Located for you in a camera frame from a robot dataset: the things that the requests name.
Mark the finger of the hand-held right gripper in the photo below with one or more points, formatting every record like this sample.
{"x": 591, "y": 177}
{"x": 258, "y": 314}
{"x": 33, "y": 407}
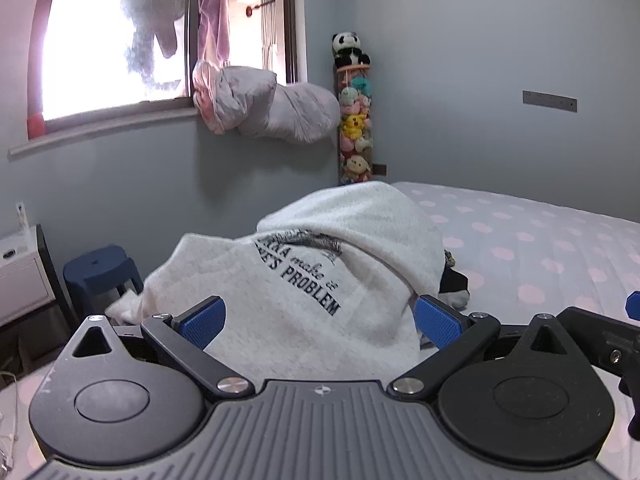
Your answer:
{"x": 634, "y": 306}
{"x": 595, "y": 332}

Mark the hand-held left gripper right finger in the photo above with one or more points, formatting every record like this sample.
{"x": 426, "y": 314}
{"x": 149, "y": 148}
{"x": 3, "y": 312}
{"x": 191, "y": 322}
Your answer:
{"x": 440, "y": 322}

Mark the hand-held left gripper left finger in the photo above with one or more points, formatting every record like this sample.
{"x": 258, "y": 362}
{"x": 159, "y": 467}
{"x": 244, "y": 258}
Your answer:
{"x": 202, "y": 321}

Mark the white printed sweatshirt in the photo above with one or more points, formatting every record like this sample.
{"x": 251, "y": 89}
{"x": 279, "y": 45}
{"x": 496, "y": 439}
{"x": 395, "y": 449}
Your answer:
{"x": 300, "y": 340}

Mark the dark hanging clothes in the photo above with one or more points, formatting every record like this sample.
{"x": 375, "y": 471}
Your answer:
{"x": 155, "y": 20}

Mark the cream garment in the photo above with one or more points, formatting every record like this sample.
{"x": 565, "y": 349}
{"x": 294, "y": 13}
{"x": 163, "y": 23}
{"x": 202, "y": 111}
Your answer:
{"x": 457, "y": 300}

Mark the black garment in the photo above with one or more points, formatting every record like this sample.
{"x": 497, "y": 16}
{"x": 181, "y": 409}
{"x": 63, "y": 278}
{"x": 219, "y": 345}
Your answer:
{"x": 452, "y": 280}

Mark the bed with pink dotted sheet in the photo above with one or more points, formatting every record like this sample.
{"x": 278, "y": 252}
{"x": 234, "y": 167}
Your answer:
{"x": 525, "y": 240}

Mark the blue stool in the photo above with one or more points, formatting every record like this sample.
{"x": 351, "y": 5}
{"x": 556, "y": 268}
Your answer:
{"x": 95, "y": 265}

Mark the black panel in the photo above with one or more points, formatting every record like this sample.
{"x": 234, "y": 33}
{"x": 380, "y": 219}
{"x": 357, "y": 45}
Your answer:
{"x": 52, "y": 275}

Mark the white cabinet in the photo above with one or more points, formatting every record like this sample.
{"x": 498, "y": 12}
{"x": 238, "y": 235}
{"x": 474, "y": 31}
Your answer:
{"x": 20, "y": 280}

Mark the clear tube of plush toys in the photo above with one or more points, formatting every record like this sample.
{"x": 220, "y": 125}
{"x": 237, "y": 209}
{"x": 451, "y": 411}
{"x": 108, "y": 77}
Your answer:
{"x": 355, "y": 125}

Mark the pink cloth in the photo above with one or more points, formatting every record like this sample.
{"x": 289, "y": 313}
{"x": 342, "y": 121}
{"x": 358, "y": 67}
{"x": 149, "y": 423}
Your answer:
{"x": 205, "y": 95}

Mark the red object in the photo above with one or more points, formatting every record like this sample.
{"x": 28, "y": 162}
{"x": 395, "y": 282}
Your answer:
{"x": 36, "y": 125}

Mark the window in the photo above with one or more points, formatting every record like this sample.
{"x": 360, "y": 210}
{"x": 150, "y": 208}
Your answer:
{"x": 90, "y": 60}

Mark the panda plush toy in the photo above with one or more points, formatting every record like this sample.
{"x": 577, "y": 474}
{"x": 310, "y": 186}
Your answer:
{"x": 350, "y": 47}

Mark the pink hanging towel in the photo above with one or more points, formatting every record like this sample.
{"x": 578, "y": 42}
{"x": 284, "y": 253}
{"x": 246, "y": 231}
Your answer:
{"x": 214, "y": 20}

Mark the dark wall socket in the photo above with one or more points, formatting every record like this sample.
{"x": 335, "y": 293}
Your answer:
{"x": 380, "y": 169}

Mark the grey wall plate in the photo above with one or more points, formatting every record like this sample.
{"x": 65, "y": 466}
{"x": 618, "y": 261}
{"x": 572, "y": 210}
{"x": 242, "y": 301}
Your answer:
{"x": 550, "y": 100}

